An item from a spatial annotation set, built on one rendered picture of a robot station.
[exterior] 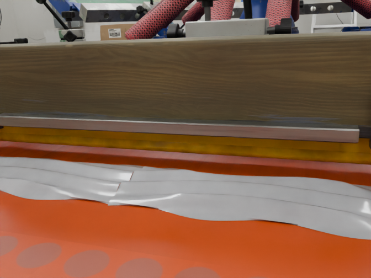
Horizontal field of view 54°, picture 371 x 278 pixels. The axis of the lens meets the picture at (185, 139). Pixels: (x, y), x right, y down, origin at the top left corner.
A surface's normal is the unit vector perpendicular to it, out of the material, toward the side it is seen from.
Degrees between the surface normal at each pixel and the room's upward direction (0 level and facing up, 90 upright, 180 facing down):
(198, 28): 90
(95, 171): 33
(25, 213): 0
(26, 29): 90
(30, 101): 90
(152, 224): 0
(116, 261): 0
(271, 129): 90
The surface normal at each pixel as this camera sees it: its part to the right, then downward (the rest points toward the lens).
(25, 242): -0.04, -0.96
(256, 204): -0.22, -0.65
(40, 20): -0.30, 0.29
